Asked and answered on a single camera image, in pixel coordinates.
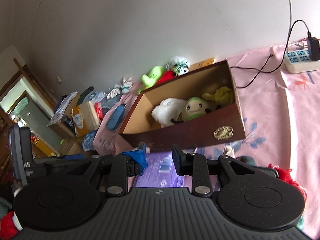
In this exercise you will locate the red plush pouch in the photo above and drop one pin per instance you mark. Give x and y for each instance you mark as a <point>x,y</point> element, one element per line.
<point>168,75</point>

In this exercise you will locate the white panda pompom plush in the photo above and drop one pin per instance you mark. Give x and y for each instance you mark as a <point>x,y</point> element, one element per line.
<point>179,65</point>

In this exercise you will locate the red small package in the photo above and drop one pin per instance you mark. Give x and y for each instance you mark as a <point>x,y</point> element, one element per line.
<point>101,110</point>

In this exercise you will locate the black charger adapter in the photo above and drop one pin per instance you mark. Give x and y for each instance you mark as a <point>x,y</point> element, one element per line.
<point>313,47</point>

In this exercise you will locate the white power strip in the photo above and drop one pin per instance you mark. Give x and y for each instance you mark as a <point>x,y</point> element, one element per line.
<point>298,61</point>

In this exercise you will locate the yellow tissue box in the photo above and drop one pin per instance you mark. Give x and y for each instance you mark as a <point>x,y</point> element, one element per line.
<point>85,119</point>

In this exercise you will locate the brown cardboard box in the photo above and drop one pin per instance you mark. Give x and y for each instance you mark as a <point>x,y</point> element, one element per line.
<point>223,124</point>

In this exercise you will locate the blue lint brush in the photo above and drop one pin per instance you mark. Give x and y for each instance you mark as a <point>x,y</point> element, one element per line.
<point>116,118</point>

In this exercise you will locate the white plush toy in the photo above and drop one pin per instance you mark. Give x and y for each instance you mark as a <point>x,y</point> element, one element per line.
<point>168,109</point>

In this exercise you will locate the purple booklet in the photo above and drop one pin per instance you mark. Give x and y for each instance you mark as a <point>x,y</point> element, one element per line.
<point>160,172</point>

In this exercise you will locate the green plush toy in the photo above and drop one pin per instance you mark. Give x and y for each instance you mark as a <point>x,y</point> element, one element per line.
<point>150,79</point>

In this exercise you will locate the right gripper blue-taped left finger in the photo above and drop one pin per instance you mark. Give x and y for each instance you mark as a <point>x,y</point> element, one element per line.
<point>126,164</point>

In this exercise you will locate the white green knotted cloth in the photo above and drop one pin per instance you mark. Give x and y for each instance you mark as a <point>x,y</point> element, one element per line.
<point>123,87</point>

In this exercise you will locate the red yarn plush hair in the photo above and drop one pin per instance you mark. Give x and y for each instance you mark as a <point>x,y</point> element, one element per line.
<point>285,175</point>

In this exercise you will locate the pink bed sheet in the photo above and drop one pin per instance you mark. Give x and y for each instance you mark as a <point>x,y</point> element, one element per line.
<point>281,117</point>

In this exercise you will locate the yellow book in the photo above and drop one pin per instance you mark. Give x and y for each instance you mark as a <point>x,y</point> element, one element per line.
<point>201,64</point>

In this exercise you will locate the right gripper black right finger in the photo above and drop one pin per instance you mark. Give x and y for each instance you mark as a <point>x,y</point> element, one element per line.
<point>193,165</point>

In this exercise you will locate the yellow towel roll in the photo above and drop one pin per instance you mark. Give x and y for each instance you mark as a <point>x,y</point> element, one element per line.
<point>223,96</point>

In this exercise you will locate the green smiling plush doll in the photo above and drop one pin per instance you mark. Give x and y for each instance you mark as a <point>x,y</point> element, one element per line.
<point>194,108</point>

